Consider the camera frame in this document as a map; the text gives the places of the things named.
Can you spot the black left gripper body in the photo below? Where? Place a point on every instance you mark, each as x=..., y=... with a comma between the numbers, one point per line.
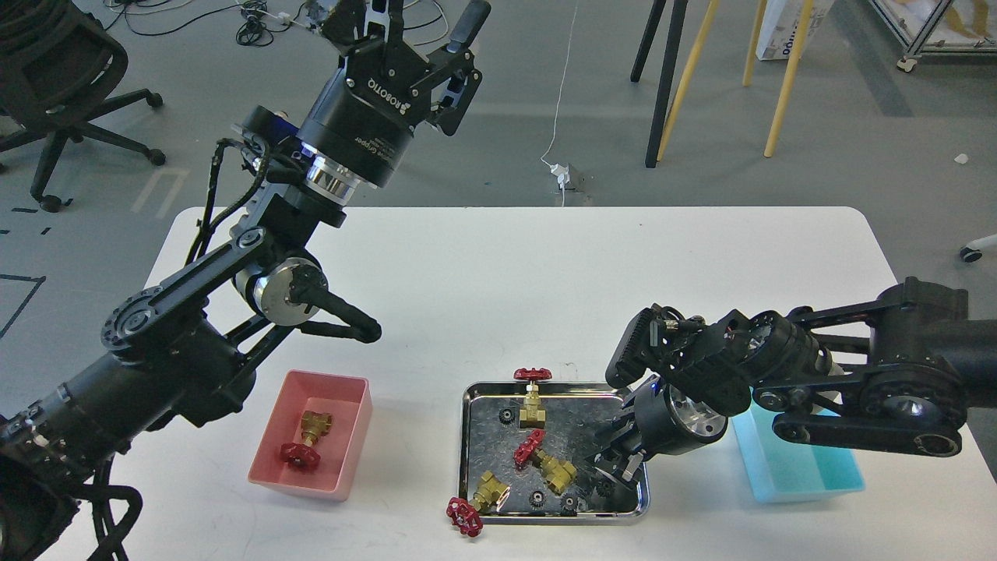
x=360, y=126

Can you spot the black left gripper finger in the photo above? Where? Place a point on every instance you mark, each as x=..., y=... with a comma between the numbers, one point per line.
x=367, y=33
x=445, y=89

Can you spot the aluminium frame cart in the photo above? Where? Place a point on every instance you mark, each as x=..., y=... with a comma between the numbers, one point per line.
x=959, y=29

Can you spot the brass valve red handle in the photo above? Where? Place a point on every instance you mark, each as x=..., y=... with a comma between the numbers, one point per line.
x=465, y=514
x=532, y=413
x=558, y=474
x=304, y=455

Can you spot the steel tray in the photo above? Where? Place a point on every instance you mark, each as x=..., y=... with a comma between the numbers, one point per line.
x=574, y=411

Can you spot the brass valve top red handle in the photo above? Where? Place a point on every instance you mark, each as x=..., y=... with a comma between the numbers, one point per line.
x=532, y=413

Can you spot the white cardboard box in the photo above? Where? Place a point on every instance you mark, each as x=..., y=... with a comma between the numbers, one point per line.
x=780, y=26

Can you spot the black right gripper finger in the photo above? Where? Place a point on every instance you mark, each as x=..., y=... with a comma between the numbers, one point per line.
x=618, y=435
x=625, y=469

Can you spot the blue plastic box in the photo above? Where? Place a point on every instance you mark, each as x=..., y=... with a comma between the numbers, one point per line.
x=781, y=472

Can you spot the black tripod stand right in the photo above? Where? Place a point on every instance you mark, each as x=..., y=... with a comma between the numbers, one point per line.
x=664, y=87

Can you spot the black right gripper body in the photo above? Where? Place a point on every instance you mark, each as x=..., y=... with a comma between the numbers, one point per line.
x=669, y=422

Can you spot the black office chair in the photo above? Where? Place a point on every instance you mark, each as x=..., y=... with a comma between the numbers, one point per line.
x=58, y=70

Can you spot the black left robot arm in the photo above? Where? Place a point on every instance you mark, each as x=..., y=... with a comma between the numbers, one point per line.
x=189, y=346

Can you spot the pink plastic box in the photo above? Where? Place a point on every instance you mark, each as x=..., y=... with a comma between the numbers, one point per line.
x=348, y=399

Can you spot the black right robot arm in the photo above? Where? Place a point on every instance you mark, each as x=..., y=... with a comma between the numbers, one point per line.
x=896, y=375

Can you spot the brass valve bottom red handle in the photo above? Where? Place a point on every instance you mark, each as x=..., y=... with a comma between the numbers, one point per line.
x=465, y=514

